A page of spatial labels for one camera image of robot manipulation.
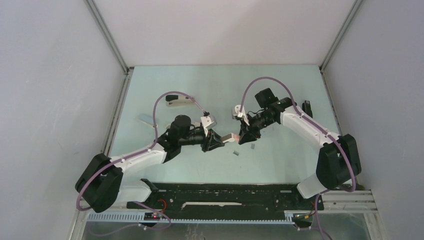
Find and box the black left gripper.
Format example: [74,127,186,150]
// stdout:
[178,126,223,152]

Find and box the beige and black large stapler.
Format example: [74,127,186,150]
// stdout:
[165,94,195,107]

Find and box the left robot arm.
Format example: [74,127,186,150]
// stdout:
[75,115,234,213]

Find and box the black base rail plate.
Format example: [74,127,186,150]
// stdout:
[143,182,324,221]

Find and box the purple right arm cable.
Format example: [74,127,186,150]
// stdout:
[239,76,357,240]

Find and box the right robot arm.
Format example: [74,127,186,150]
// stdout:
[232,88,362,209]

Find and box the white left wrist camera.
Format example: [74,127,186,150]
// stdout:
[200,112,217,136]

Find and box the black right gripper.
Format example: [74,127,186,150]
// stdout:
[239,111,276,144]

